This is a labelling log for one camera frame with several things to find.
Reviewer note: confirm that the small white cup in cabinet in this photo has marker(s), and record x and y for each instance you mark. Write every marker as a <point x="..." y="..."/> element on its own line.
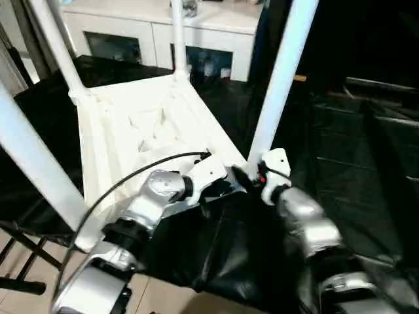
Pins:
<point x="225" y="73"/>

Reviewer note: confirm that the small tan label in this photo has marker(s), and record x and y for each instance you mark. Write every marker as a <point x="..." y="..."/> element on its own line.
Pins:
<point x="300" y="78"/>

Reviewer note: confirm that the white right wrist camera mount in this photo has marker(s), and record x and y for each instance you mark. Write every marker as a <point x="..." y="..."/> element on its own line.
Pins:
<point x="278" y="163"/>

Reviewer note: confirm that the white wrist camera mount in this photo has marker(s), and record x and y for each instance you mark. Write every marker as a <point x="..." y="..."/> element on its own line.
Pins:
<point x="278" y="163"/>
<point x="206" y="173"/>

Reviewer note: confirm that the black work mat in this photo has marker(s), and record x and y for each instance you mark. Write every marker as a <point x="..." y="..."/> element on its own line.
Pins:
<point x="343" y="163"/>

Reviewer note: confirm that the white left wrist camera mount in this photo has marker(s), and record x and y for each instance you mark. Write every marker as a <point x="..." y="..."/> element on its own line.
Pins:
<point x="206" y="173"/>

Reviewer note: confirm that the grey camera tripod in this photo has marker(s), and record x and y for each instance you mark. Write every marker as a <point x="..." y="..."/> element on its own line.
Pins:
<point x="13" y="55"/>

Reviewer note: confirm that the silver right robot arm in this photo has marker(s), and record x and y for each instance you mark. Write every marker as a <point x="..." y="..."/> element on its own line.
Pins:
<point x="307" y="216"/>

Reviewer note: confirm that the black tripod stand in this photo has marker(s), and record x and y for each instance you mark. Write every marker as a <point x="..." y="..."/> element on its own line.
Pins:
<point x="29" y="252"/>

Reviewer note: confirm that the white cabinet with glass doors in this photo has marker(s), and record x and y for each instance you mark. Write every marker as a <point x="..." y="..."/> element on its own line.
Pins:
<point x="147" y="23"/>

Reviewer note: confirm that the white plastic stool seat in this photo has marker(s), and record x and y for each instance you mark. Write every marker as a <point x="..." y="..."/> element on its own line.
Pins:
<point x="108" y="137"/>

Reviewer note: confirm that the dark object on cabinet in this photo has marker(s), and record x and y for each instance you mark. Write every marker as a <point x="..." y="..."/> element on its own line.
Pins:
<point x="190" y="8"/>

